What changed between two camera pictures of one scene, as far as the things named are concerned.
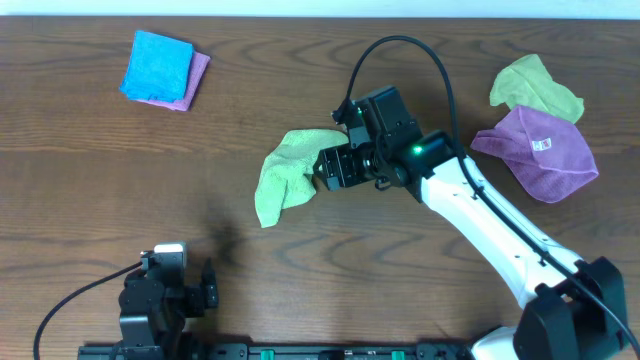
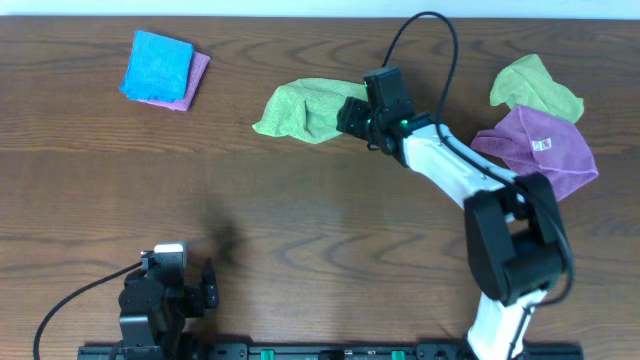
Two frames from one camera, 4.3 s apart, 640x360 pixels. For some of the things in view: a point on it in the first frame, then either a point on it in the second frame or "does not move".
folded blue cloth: x=158 y=68 does not move
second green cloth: x=528 y=83 does not move
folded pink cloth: x=198 y=69 does not move
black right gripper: x=331 y=168 → x=353 y=116
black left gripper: x=201 y=295 does not move
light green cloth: x=283 y=178 → x=306 y=109
